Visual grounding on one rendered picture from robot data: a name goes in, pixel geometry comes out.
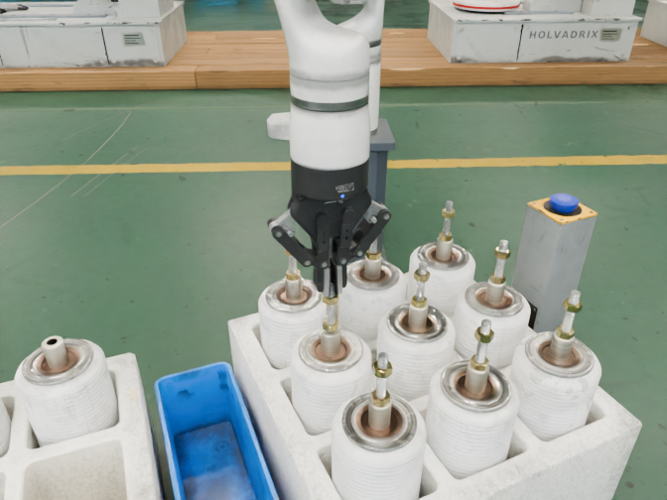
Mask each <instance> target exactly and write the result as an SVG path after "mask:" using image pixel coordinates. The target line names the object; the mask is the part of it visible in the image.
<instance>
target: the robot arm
mask: <svg viewBox="0 0 667 500"><path fill-rule="evenodd" d="M331 1H332V2H334V3H336V4H364V6H363V9H362V10H361V12H360V13H358V14H357V15H356V16H355V17H353V18H351V19H350V20H348V21H345V22H343V23H340V24H338V25H335V24H333V23H331V22H330V21H328V20H327V19H326V18H325V17H324V16H323V14H322V13H321V11H320V9H319V7H318V5H317V2H316V0H274V2H275V5H276V8H277V12H278V15H279V18H280V22H281V26H282V30H283V33H284V38H285V42H286V46H287V50H288V55H289V67H290V89H291V112H286V113H276V114H272V115H271V116H270V117H269V118H268V119H267V130H268V136H269V137H270V138H273V139H281V140H290V159H291V182H292V194H291V197H290V199H289V201H288V205H287V206H288V210H287V211H286V212H285V213H284V214H282V215H281V216H280V217H279V218H278V219H277V218H276V217H272V218H270V219H269V220H268V221H267V225H268V227H269V229H270V231H271V233H272V236H273V237H274V238H275V239H276V240H277V241H278V242H279V243H280V244H281V245H282V246H283V247H284V248H285V249H286V250H287V251H288V252H289V253H290V254H291V255H292V256H293V257H294V258H295V259H296V260H297V261H298V262H299V263H300V264H301V265H302V266H304V267H310V266H314V284H315V286H316V288H317V290H318V292H319V293H322V295H323V297H329V296H330V295H331V283H333V284H334V292H335V294H336V295H339V294H342V288H345V287H346V285H347V263H348V261H349V260H350V259H352V258H354V257H356V258H361V257H362V256H363V255H364V254H365V252H366V251H367V250H368V248H369V247H370V246H371V244H372V243H373V242H374V240H375V239H376V237H377V236H378V235H379V233H380V232H381V231H382V229H383V228H384V227H385V225H386V224H387V222H388V221H389V220H390V218H391V216H392V215H391V212H390V211H389V210H388V209H387V208H386V207H385V206H384V204H383V203H382V202H381V201H376V202H375V201H373V200H372V197H371V195H370V193H369V191H368V181H369V152H370V137H371V136H374V135H375V134H376V133H377V132H378V113H379V90H380V66H381V42H382V28H383V12H384V0H331ZM363 216H364V217H363ZM362 217H363V219H362V220H361V221H360V219H361V218H362ZM294 221H296V222H297V223H298V224H299V225H300V226H301V227H302V228H303V229H304V230H305V231H306V232H307V233H308V234H309V235H310V238H311V242H312V249H309V248H306V247H305V246H304V245H303V244H302V243H301V242H300V241H299V240H298V239H297V238H296V237H295V236H294V233H295V228H294V226H293V222H294ZM359 221H360V223H359V224H358V222H359ZM357 224H358V226H357V227H356V228H355V226H356V225H357ZM354 228H355V230H354V231H353V233H352V230H353V229H354ZM330 238H332V248H331V247H330ZM330 249H331V252H332V254H333V256H332V257H330V253H329V250H330Z"/></svg>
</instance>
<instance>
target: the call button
mask: <svg viewBox="0 0 667 500"><path fill-rule="evenodd" d="M549 202H550V204H551V207H552V208H553V209H555V210H557V211H560V212H572V211H574V209H575V208H577V207H578V205H579V200H578V199H577V198H576V197H574V196H573V195H570V194H567V193H555V194H552V195H551V196H550V200H549Z"/></svg>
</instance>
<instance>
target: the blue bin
mask: <svg viewBox="0 0 667 500"><path fill-rule="evenodd" d="M154 389H155V394H156V400H157V405H158V410H159V416H160V421H161V427H162V432H163V437H164V443H165V448H166V453H167V459H168V463H169V469H170V474H171V479H172V485H173V490H174V495H175V500H279V497H278V495H277V492H276V489H275V486H274V483H273V481H272V478H271V475H270V472H269V470H268V467H267V464H266V461H265V458H264V456H263V453H262V450H261V447H260V445H259V442H258V439H257V436H256V433H255V431H254V429H253V426H252V423H251V421H250V418H249V415H248V412H247V409H246V407H245V404H244V401H243V398H242V396H241V393H240V390H239V387H238V384H237V382H236V379H235V376H234V373H233V371H232V368H231V366H230V364H228V363H226V362H216V363H212V364H209V365H206V366H202V367H198V368H194V369H190V370H187V371H183V372H179V373H175V374H171V375H168V376H164V377H162V378H160V379H158V380H157V381H156V383H155V385H154Z"/></svg>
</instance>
